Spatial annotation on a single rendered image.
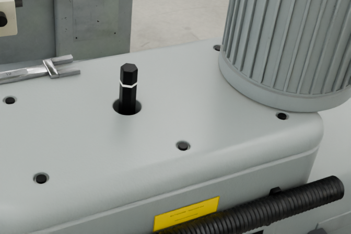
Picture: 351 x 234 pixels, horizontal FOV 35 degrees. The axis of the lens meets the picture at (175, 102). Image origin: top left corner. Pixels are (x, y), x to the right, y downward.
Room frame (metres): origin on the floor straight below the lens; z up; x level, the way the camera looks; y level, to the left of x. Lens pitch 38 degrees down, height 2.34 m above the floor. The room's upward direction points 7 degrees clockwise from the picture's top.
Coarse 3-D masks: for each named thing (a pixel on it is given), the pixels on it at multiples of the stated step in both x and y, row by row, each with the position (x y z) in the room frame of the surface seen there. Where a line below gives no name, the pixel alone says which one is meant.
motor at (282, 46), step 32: (256, 0) 0.62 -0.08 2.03; (288, 0) 0.60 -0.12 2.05; (320, 0) 0.59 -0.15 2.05; (224, 32) 0.68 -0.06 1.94; (256, 32) 0.62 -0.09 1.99; (288, 32) 0.60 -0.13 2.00; (320, 32) 0.59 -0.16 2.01; (224, 64) 0.65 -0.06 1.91; (256, 64) 0.61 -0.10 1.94; (288, 64) 0.59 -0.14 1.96; (320, 64) 0.59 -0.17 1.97; (256, 96) 0.60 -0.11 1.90; (288, 96) 0.59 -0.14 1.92; (320, 96) 0.60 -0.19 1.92
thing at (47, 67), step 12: (48, 60) 0.63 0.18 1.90; (60, 60) 0.63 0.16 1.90; (72, 60) 0.64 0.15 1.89; (0, 72) 0.59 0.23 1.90; (12, 72) 0.59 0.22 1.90; (24, 72) 0.60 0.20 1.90; (36, 72) 0.60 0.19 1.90; (48, 72) 0.60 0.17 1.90; (60, 72) 0.61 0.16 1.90; (72, 72) 0.61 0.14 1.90; (0, 84) 0.57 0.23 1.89
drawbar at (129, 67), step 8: (128, 64) 0.57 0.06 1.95; (120, 72) 0.56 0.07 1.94; (128, 72) 0.55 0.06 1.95; (136, 72) 0.56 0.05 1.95; (128, 80) 0.55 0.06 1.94; (136, 80) 0.56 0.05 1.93; (120, 88) 0.56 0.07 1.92; (128, 88) 0.55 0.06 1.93; (136, 88) 0.56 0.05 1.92; (120, 96) 0.56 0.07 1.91; (128, 96) 0.55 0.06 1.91; (120, 104) 0.56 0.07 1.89; (128, 104) 0.55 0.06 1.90; (120, 112) 0.55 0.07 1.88; (128, 112) 0.55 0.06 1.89
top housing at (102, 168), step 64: (192, 64) 0.67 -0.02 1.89; (0, 128) 0.49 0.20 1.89; (64, 128) 0.50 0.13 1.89; (128, 128) 0.52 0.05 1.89; (192, 128) 0.53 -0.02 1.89; (256, 128) 0.55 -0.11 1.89; (320, 128) 0.57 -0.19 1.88; (0, 192) 0.39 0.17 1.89; (64, 192) 0.40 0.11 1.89; (128, 192) 0.43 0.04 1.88; (192, 192) 0.47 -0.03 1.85; (256, 192) 0.52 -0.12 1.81
